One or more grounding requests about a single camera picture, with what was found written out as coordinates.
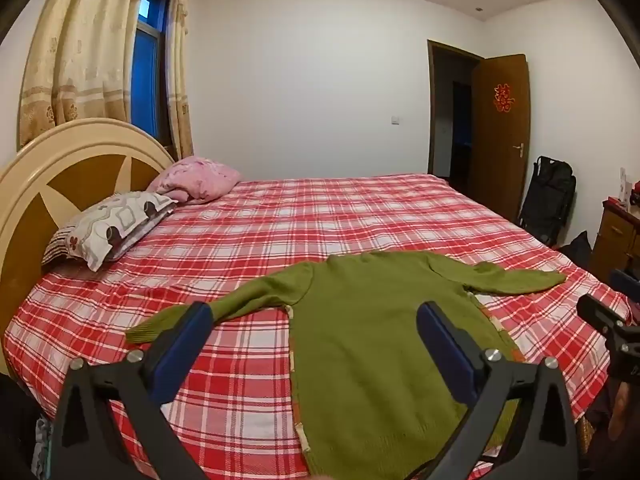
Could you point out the narrow beige patterned curtain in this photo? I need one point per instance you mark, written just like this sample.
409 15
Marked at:
179 85

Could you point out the brown wooden door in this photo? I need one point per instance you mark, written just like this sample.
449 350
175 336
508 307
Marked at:
500 170

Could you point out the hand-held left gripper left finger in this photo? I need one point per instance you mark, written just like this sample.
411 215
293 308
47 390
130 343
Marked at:
186 339

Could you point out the small dark bag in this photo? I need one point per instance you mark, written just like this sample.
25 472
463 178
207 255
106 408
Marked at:
577 250

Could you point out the pink floral pillow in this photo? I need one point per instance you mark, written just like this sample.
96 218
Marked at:
200 176

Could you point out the dark wooden door frame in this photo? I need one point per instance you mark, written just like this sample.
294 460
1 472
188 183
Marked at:
430 110

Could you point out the white card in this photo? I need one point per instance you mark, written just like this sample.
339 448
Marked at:
624 187

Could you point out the brown wooden cabinet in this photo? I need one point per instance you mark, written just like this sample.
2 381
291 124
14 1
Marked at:
612 240

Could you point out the red paper door decoration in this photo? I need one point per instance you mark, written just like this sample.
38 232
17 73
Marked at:
503 96

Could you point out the wide beige patterned curtain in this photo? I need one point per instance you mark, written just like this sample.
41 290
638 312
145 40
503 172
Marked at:
75 35

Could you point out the grey patterned pillow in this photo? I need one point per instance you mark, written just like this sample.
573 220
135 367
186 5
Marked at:
105 230

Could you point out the red plaid bed sheet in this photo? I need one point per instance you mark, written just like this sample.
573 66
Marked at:
300 220

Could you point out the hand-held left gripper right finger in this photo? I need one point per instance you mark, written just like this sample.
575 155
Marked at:
441 339

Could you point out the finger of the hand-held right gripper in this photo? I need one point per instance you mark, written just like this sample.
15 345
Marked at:
627 284
597 312

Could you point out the tall black bag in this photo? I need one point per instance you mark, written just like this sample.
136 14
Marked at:
547 195

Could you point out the cream and brown headboard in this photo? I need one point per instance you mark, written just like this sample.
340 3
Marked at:
75 175

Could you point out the green striped knit sweater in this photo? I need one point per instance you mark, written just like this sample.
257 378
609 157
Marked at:
370 340

